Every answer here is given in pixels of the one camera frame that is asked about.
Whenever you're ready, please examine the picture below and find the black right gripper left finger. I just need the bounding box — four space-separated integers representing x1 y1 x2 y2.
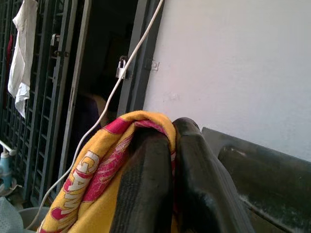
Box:
110 132 174 233

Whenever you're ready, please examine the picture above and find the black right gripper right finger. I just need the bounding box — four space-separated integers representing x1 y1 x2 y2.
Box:
172 117 256 233

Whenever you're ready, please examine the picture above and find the yellow red printed cloth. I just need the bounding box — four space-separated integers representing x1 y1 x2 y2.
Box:
37 110 180 233

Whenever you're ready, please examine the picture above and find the grey plastic basin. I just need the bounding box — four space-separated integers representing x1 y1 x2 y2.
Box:
18 206 51 233

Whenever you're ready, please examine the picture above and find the dark metal grille gate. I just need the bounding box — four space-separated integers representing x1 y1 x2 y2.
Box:
0 0 92 207

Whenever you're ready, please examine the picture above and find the grey green cloth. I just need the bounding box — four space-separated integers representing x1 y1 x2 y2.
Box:
0 196 26 233

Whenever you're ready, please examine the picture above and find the light blue plastic bottle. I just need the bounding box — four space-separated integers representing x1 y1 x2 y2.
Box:
0 148 13 193

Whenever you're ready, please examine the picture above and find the white hanging garment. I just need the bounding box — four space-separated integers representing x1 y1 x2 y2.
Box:
7 0 39 119

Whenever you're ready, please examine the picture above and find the red hanging garment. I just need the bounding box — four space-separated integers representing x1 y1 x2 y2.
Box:
6 34 14 63

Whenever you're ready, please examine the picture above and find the dark grey door frame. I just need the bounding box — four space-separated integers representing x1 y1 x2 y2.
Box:
116 0 166 120

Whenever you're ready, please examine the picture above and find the white power cable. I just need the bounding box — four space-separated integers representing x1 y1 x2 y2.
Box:
25 0 166 230

